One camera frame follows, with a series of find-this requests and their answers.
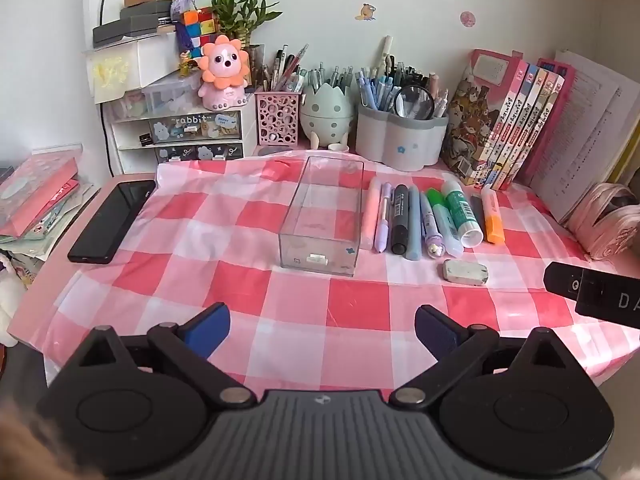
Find pile of booklets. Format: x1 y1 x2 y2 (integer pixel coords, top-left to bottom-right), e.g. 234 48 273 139
0 180 104 281

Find clear plastic organizer box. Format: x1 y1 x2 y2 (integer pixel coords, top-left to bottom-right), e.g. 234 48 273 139
278 155 365 277

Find white desktop drawer organizer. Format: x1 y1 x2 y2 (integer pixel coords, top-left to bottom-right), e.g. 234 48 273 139
108 91 259 167

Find pens in white holder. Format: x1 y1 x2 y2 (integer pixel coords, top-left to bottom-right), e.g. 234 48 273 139
354 35 454 121

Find orange highlighter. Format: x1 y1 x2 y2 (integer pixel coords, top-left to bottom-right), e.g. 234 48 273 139
480 183 505 245

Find pens in egg holder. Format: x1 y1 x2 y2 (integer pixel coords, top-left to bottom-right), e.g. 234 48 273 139
302 62 359 92

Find white grey flower pen holder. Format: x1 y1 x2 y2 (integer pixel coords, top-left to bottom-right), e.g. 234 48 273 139
355 104 450 171

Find black wall cable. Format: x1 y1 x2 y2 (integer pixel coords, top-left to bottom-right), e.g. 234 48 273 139
99 0 121 177

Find green bamboo plant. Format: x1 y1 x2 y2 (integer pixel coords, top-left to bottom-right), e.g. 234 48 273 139
210 0 284 61

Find stack of printed papers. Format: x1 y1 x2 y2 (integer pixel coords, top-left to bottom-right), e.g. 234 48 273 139
530 49 640 226

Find pink perforated pen holder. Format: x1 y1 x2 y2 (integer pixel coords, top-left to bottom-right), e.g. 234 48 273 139
254 90 303 146

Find pink checked tablecloth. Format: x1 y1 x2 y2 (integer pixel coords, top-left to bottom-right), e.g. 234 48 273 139
44 152 640 391

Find black marker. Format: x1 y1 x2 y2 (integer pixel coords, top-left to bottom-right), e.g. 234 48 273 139
391 184 410 255

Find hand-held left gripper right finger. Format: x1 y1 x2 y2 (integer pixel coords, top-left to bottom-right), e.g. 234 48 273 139
390 304 568 408

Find blue-grey highlighter pen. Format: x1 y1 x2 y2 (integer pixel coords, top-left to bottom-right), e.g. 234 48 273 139
405 183 422 261

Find green white glue stick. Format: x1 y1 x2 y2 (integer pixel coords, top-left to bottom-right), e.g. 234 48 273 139
442 172 484 248

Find lavender cartoon pen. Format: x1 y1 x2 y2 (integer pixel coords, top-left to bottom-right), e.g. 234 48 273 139
418 190 441 260

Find pens in pink holder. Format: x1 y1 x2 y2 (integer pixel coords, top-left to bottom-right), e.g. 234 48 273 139
259 42 310 95

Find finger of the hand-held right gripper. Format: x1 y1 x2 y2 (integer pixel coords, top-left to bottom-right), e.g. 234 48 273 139
544 261 597 304

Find white eraser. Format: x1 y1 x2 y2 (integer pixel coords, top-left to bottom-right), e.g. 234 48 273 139
441 258 489 286

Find glass vase brown pebbles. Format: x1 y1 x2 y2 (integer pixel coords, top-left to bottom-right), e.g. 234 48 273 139
243 43 266 92

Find clear plastic storage box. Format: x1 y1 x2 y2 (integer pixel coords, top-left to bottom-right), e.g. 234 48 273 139
124 75 204 120

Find dark grey box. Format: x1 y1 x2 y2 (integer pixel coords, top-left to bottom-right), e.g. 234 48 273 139
92 14 162 50
119 0 174 22

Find pink pencil case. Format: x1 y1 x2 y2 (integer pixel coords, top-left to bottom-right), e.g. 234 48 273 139
569 182 640 261

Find purple pen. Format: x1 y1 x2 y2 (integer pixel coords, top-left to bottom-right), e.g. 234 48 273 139
375 182 394 254

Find black smartphone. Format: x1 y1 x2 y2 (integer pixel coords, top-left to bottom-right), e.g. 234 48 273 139
67 179 157 265

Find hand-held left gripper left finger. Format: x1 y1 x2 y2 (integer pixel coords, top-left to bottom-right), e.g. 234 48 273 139
75 302 258 408

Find colourful puzzle cube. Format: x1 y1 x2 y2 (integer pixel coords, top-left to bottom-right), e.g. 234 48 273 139
180 7 216 41

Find black magnifying glass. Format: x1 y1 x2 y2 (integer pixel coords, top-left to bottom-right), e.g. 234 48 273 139
393 85 436 121

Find green egg-shaped pen holder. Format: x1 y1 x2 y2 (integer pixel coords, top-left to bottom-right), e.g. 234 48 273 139
299 82 356 152

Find pink lion toy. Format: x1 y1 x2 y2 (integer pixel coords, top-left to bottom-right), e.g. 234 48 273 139
197 34 250 111

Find pink highlighter pen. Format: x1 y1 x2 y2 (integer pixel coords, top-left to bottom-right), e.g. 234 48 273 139
360 176 384 251

